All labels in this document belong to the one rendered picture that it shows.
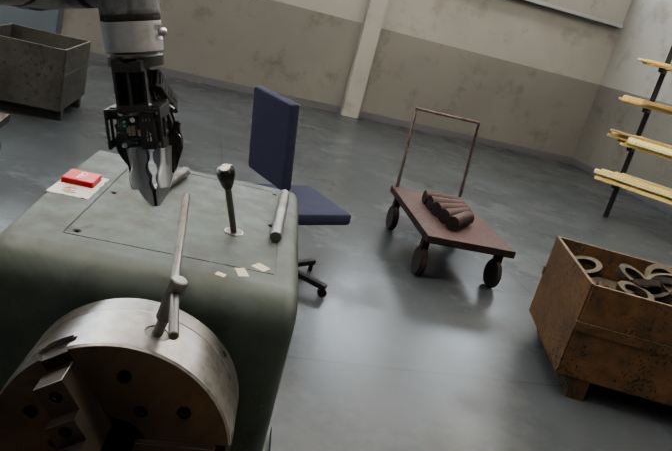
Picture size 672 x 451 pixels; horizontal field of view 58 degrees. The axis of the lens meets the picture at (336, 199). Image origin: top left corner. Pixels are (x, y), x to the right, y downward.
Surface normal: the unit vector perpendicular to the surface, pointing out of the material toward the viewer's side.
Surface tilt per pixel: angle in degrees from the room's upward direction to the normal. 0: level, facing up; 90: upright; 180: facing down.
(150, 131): 90
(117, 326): 9
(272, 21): 90
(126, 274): 42
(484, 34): 90
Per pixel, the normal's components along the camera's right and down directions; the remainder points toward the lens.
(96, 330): -0.07, -0.95
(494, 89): 0.18, 0.33
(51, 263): 0.22, -0.48
